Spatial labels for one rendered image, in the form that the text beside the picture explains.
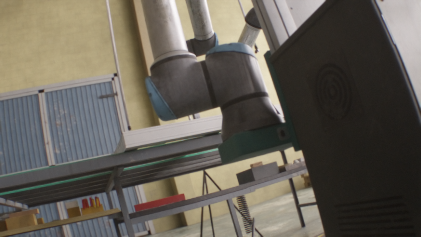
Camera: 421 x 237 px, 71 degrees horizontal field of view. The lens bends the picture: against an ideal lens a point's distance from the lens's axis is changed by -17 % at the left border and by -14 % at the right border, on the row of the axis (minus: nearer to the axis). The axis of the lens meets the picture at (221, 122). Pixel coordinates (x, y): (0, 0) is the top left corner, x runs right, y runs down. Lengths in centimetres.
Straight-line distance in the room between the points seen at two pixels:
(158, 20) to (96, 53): 802
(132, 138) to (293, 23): 86
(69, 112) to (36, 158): 136
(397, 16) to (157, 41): 73
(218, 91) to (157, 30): 27
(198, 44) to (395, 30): 115
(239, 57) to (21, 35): 876
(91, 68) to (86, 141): 189
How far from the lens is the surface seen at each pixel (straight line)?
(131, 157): 155
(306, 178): 944
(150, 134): 153
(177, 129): 157
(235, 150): 93
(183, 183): 799
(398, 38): 54
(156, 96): 99
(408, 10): 60
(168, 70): 100
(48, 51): 916
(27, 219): 246
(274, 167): 270
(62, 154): 815
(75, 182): 211
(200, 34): 153
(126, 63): 902
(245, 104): 96
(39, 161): 819
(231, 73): 98
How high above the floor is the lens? 59
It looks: 11 degrees up
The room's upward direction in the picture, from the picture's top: 16 degrees counter-clockwise
